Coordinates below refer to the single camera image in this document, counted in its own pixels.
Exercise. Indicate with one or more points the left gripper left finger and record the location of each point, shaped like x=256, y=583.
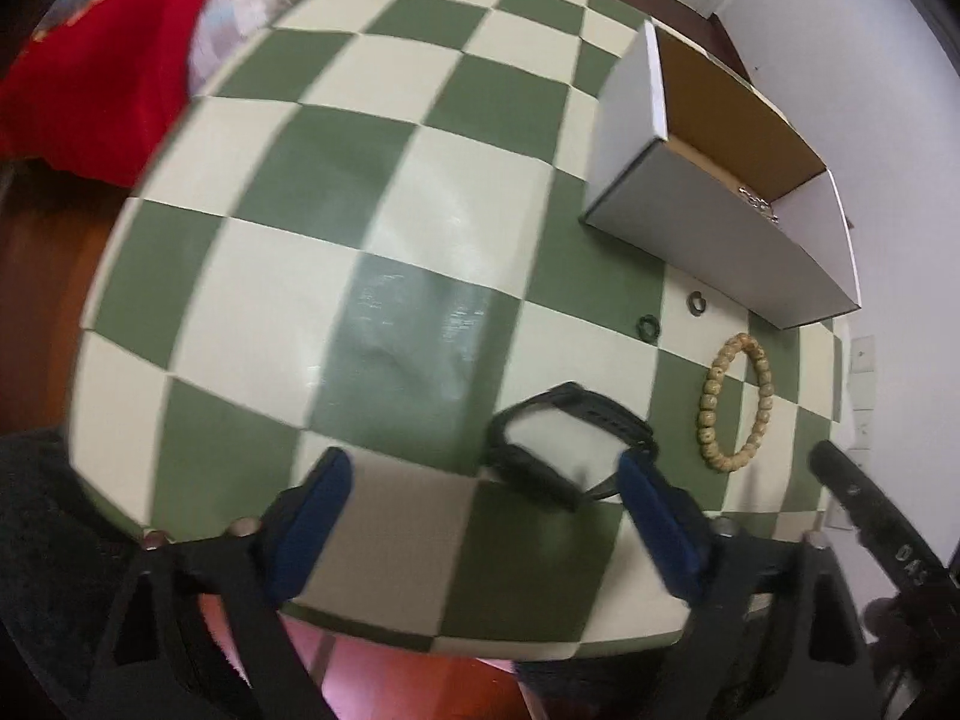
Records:
x=194, y=631

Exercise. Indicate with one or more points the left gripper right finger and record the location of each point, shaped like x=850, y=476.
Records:
x=772, y=631

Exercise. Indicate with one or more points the black watch band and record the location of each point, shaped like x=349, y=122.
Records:
x=557, y=447

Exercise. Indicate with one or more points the black trouser leg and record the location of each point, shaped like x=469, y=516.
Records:
x=64, y=560

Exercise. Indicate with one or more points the green white checkered tablecloth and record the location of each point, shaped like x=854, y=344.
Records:
x=366, y=233

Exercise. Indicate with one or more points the white cardboard box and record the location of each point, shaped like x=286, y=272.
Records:
x=693, y=165

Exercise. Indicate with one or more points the red bed cover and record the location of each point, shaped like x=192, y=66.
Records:
x=97, y=95

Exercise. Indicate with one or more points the white wall socket strip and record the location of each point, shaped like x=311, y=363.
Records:
x=853, y=433

